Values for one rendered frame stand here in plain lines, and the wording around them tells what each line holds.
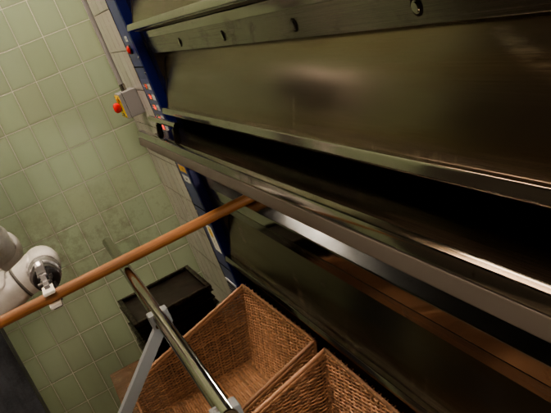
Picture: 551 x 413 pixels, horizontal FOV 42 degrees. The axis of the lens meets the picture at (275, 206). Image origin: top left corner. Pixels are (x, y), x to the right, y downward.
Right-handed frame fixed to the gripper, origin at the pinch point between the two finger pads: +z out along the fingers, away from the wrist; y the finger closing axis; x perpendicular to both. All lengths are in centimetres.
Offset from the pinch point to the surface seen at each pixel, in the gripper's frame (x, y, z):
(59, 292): -2.2, -0.6, 1.5
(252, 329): -49, 48, -24
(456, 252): -42, -25, 126
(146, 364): -12.9, 11.6, 37.7
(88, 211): -22, 11, -123
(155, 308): -19.7, 1.6, 36.2
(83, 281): -8.5, -0.4, 1.6
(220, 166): -42, -24, 52
